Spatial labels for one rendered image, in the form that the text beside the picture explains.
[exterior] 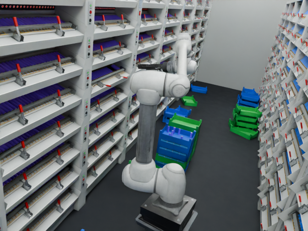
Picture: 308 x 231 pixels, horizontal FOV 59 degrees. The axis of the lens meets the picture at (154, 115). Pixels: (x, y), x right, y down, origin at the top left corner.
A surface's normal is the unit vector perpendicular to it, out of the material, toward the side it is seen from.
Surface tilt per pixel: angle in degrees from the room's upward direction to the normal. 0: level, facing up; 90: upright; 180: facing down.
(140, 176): 85
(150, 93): 94
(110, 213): 0
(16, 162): 19
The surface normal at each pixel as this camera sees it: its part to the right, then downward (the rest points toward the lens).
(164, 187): -0.19, 0.29
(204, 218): 0.14, -0.91
